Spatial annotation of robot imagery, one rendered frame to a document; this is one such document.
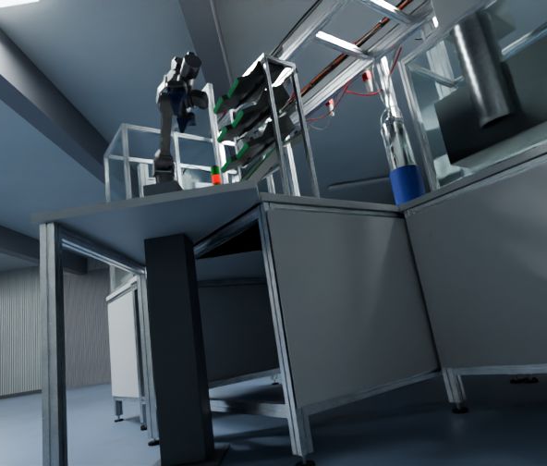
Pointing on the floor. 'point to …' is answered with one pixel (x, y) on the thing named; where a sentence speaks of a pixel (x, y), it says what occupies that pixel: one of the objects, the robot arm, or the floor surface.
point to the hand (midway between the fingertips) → (180, 116)
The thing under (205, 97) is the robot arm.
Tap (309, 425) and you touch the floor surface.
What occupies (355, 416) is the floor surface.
